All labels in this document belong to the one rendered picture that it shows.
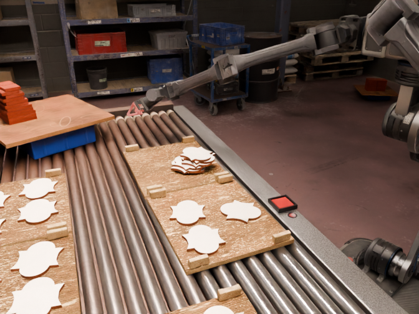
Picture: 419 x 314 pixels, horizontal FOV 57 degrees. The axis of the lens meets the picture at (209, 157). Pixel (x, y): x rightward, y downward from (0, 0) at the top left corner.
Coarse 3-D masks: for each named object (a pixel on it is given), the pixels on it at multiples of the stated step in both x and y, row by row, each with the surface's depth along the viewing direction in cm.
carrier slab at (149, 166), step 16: (176, 144) 180; (192, 144) 180; (128, 160) 165; (144, 160) 165; (160, 160) 165; (144, 176) 152; (160, 176) 152; (176, 176) 152; (192, 176) 152; (208, 176) 152; (144, 192) 141
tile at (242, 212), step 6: (228, 204) 132; (234, 204) 132; (240, 204) 132; (246, 204) 132; (252, 204) 132; (222, 210) 128; (228, 210) 128; (234, 210) 128; (240, 210) 128; (246, 210) 128; (252, 210) 128; (258, 210) 128; (228, 216) 125; (234, 216) 125; (240, 216) 125; (246, 216) 125; (252, 216) 125; (258, 216) 125; (246, 222) 123
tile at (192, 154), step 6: (186, 150) 159; (192, 150) 159; (198, 150) 159; (204, 150) 159; (180, 156) 155; (186, 156) 154; (192, 156) 153; (198, 156) 153; (204, 156) 153; (210, 156) 153
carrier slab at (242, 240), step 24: (192, 192) 141; (216, 192) 141; (240, 192) 141; (168, 216) 127; (216, 216) 127; (264, 216) 127; (168, 240) 117; (240, 240) 116; (264, 240) 116; (288, 240) 116; (216, 264) 107
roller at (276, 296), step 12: (144, 120) 219; (156, 132) 198; (168, 144) 184; (252, 264) 109; (264, 276) 104; (264, 288) 102; (276, 288) 100; (276, 300) 98; (288, 300) 97; (288, 312) 94
